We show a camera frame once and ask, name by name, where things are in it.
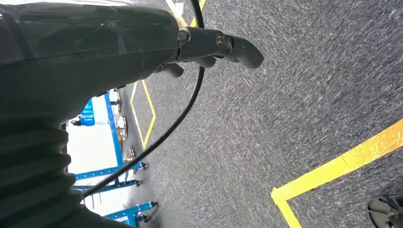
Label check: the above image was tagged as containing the yellow floor tape square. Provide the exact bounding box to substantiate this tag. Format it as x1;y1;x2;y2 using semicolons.
130;79;157;150
270;119;403;228

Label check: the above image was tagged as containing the blue plastic crate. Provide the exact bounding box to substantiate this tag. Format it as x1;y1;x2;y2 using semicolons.
79;98;95;127

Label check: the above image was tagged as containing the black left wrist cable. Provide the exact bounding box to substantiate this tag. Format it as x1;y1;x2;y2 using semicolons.
83;0;206;199

